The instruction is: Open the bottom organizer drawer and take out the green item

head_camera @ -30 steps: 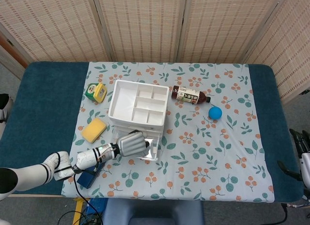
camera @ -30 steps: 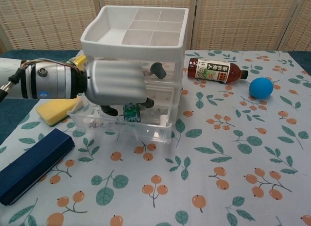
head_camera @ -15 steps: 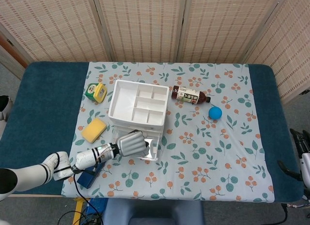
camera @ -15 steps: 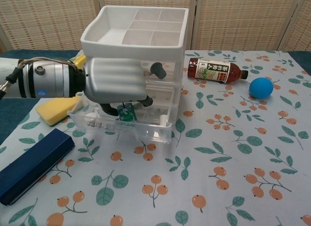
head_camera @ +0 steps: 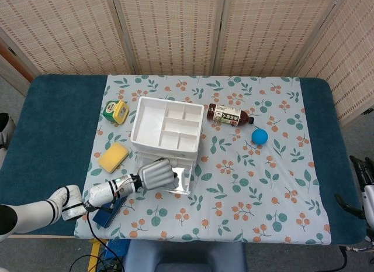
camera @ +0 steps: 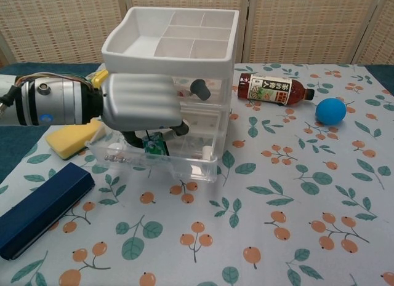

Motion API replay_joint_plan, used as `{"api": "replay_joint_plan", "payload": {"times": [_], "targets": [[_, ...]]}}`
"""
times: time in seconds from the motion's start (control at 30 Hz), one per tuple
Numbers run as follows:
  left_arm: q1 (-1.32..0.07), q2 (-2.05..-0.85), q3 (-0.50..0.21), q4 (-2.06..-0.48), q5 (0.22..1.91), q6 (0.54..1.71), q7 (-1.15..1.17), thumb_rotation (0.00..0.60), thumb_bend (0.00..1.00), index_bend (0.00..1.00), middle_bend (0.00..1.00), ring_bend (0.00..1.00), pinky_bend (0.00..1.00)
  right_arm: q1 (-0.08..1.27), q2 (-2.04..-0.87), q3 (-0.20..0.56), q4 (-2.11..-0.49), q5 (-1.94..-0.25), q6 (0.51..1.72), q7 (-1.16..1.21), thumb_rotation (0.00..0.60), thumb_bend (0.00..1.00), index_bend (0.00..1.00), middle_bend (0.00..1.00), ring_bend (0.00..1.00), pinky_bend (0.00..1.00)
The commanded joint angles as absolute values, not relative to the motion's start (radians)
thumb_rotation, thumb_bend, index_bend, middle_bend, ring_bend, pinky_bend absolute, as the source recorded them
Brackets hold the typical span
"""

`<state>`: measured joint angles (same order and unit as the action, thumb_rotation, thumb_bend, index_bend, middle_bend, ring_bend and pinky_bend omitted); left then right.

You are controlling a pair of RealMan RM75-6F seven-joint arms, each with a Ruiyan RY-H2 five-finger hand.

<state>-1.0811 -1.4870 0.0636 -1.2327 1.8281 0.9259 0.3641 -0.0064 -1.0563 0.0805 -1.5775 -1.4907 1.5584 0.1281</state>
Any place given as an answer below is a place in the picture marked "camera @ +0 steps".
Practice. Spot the brown tea bottle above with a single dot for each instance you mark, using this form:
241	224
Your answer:
271	90

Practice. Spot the long dark blue box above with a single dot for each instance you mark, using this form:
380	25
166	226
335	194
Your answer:
43	209

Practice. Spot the grey black rubber stopper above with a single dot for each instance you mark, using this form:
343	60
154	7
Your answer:
200	89

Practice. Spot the yellow sponge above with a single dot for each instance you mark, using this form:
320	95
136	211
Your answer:
70	140

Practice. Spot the small white cylinder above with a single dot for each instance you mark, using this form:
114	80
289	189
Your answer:
207	152

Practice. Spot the green yellow lidded jar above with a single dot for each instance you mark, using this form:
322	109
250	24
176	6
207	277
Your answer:
100	77

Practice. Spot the blue ball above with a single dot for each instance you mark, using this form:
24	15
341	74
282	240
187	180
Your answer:
331	111

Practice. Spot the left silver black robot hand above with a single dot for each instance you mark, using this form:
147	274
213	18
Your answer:
141	101

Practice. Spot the woven bamboo folding screen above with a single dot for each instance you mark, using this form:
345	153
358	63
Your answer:
307	24

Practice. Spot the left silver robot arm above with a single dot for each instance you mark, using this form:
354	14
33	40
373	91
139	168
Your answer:
58	101

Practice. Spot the green circuit board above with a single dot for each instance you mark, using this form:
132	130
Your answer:
155	146

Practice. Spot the floral printed tablecloth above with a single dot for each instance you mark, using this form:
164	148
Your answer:
246	243

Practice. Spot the clear drawer with grey stopper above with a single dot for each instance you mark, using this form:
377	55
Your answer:
215	92

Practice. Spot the white clear drawer organizer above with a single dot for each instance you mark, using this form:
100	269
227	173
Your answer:
172	63

